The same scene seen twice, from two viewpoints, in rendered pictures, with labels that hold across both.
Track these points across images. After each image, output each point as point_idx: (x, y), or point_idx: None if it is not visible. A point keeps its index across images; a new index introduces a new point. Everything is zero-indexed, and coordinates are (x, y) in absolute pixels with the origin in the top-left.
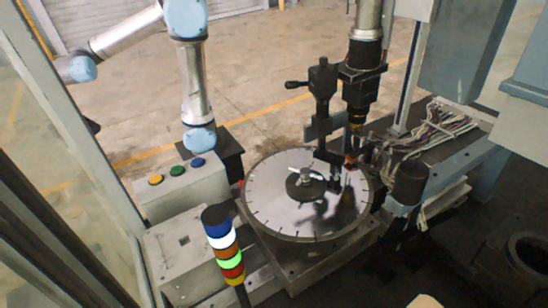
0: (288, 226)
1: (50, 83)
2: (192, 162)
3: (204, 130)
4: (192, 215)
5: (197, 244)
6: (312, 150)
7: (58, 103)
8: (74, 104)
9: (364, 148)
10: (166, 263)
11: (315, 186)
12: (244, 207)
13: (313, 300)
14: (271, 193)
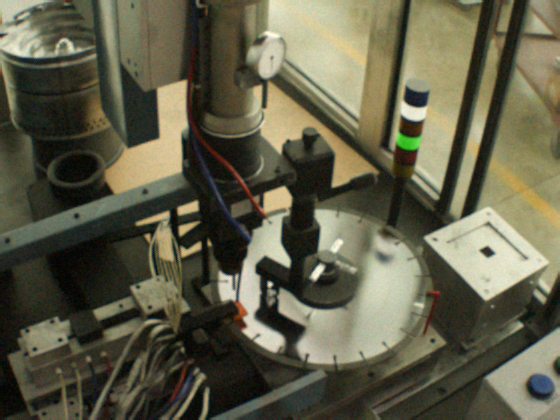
0: (349, 222)
1: None
2: (548, 379)
3: (559, 419)
4: (495, 281)
5: (468, 247)
6: (305, 356)
7: None
8: None
9: (203, 315)
10: (493, 228)
11: (307, 266)
12: (417, 251)
13: None
14: (380, 269)
